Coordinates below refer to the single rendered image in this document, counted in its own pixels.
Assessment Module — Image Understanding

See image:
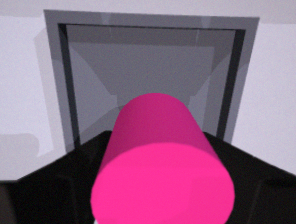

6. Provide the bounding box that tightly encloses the magenta cylinder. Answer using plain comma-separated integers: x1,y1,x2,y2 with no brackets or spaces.
91,93,234,224

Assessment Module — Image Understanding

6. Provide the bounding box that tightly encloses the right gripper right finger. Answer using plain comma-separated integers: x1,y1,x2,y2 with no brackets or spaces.
203,132,296,224

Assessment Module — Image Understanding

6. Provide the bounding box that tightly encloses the grey tray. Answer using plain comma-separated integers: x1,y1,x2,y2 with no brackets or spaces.
43,9,260,153

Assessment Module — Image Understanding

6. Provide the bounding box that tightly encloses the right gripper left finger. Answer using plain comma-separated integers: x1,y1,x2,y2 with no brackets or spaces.
0,130,112,224

